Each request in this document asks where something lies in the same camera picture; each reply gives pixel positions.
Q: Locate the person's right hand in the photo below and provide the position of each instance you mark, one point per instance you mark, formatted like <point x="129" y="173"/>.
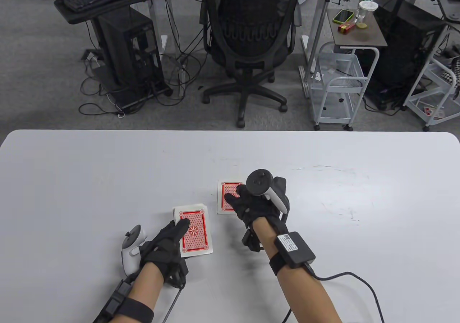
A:
<point x="255" y="209"/>

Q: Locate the person's left hand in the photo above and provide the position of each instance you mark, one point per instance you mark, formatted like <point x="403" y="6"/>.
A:
<point x="165" y="251"/>

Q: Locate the red-backed playing card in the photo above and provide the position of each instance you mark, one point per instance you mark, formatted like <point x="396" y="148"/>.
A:
<point x="227" y="188"/>

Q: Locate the deck of red-backed cards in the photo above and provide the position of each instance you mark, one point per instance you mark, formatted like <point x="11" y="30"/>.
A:
<point x="197" y="236"/>

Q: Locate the person's right forearm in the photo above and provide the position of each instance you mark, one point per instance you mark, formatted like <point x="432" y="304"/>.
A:
<point x="305" y="294"/>

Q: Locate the black left forearm sensor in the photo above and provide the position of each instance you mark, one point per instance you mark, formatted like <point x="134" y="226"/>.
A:
<point x="115" y="301"/>

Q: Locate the person's left forearm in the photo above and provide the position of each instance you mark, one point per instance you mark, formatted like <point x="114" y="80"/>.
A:
<point x="143" y="287"/>

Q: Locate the red white card pack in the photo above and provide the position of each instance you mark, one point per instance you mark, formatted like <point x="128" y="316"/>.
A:
<point x="433" y="112"/>

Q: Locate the black white right hand controller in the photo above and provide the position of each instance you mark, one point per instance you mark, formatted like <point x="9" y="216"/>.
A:
<point x="258" y="182"/>

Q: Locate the white left hand controller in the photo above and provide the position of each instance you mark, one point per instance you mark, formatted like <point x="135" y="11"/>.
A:
<point x="129" y="262"/>

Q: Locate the black wrist sensor box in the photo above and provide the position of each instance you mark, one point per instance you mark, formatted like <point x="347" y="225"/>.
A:
<point x="294" y="249"/>

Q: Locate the black mesh office chair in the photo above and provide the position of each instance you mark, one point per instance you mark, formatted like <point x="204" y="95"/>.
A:
<point x="251" y="67"/>

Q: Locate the white metal cart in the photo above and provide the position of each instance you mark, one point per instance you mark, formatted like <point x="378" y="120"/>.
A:
<point x="418" y="112"/>
<point x="346" y="90"/>

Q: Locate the black stand base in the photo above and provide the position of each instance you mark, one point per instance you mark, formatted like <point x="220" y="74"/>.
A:
<point x="143" y="98"/>

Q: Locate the small red box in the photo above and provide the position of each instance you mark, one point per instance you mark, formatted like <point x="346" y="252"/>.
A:
<point x="345" y="28"/>

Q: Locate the black computer tower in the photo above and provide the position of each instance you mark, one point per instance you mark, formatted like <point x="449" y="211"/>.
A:
<point x="125" y="46"/>
<point x="402" y="49"/>

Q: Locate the brown side table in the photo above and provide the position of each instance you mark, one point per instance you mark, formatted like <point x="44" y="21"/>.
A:
<point x="373" y="37"/>

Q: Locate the white desk leg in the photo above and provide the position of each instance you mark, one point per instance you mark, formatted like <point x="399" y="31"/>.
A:
<point x="154" y="24"/>

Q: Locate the green-edged smartphone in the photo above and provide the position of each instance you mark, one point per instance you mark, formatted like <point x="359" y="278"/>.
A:
<point x="343" y="15"/>

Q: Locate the clear lidded jar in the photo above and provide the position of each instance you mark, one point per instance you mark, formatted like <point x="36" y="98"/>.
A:
<point x="366" y="13"/>

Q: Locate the black white checkered board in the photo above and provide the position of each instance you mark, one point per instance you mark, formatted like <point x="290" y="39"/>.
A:
<point x="453" y="73"/>

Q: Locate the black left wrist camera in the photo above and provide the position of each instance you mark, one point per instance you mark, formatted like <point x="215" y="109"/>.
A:
<point x="178" y="276"/>

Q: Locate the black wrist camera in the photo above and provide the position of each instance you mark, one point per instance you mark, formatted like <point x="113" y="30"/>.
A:
<point x="178" y="276"/>
<point x="251" y="242"/>

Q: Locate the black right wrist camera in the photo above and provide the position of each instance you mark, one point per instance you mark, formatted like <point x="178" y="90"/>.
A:
<point x="251" y="242"/>

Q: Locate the aluminium frame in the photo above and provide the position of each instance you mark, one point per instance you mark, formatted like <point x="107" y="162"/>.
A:
<point x="321" y="24"/>

